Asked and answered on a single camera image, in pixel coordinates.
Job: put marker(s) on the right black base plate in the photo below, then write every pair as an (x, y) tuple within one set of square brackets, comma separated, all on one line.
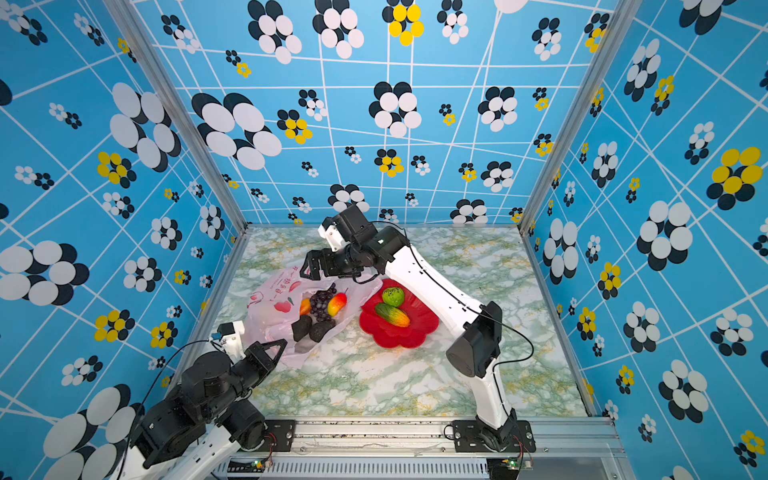
[(473, 436)]

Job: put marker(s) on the pink translucent plastic bag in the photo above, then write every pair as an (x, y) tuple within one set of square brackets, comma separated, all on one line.
[(274, 306)]

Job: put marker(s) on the red flower-shaped plate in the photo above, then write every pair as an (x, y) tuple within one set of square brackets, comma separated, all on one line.
[(423, 321)]

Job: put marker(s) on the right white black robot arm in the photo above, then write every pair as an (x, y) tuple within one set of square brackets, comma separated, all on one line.
[(476, 328)]

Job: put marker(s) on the red yellow mango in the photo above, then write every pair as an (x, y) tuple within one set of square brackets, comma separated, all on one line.
[(336, 304)]

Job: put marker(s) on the dark avocado front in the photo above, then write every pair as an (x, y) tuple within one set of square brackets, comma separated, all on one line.
[(319, 330)]

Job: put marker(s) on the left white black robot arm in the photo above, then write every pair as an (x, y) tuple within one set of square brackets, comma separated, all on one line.
[(207, 418)]

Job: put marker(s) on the dark avocado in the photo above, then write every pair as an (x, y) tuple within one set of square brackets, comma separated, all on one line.
[(301, 327), (319, 330)]

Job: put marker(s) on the dark purple grape bunch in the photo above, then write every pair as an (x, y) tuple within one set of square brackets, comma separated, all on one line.
[(319, 304)]

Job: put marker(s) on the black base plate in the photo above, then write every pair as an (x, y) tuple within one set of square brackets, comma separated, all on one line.
[(473, 436), (278, 436)]

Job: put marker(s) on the aluminium front rail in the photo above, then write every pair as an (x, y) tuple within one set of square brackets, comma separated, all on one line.
[(423, 448)]

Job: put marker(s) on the aluminium corner post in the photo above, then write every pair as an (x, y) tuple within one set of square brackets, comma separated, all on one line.
[(619, 25), (127, 22)]

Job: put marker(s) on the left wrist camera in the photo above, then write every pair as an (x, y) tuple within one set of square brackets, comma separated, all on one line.
[(231, 339)]

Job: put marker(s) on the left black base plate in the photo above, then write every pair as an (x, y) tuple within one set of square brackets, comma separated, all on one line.
[(278, 436)]

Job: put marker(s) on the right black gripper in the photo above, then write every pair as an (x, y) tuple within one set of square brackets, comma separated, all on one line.
[(329, 257)]

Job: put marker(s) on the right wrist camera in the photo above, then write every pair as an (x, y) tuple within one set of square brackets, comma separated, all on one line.
[(329, 231)]

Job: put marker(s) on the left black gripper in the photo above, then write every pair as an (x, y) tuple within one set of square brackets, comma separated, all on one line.
[(257, 354)]

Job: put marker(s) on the right aluminium corner post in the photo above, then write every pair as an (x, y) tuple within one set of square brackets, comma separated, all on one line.
[(619, 25)]

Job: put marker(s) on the left aluminium corner post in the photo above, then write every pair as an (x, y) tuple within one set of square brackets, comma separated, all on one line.
[(127, 22)]

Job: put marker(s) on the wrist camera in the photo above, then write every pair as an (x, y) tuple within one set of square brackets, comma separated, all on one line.
[(329, 231), (231, 339)]

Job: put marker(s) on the green fruit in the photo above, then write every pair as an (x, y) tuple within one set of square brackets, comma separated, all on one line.
[(393, 296)]

